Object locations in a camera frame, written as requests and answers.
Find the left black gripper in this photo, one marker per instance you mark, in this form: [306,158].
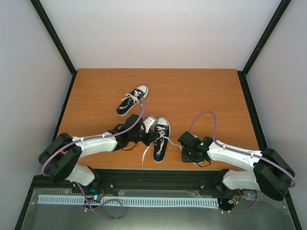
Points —
[151,136]

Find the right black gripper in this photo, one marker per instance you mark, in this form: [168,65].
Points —
[186,158]

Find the white lace of sneaker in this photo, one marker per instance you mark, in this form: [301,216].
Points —
[158,141]
[131,98]

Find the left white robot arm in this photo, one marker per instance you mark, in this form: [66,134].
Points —
[60,159]

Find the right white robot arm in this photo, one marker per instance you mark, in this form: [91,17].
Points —
[265,171]

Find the green lit circuit board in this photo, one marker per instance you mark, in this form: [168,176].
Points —
[98,193]

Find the black aluminium frame rail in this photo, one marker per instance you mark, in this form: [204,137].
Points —
[204,182]

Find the light blue slotted cable duct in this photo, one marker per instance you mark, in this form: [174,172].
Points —
[130,201]

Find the left black frame post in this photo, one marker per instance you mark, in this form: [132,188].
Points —
[53,35]

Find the black frame post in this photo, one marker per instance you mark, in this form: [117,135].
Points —
[280,10]
[53,35]

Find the right black frame post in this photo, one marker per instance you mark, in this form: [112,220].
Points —
[280,10]

